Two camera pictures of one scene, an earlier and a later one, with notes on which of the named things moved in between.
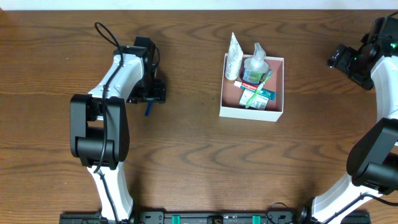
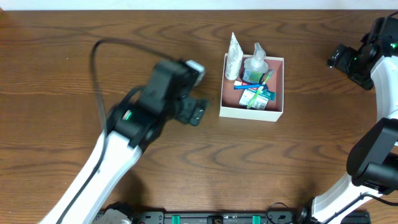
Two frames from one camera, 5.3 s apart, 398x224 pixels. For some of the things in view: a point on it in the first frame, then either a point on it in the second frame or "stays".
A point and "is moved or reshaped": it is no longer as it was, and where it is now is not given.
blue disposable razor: (148, 108) is moved or reshaped
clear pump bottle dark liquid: (255, 67) stays
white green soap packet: (259, 102) stays
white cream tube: (234, 60) stays
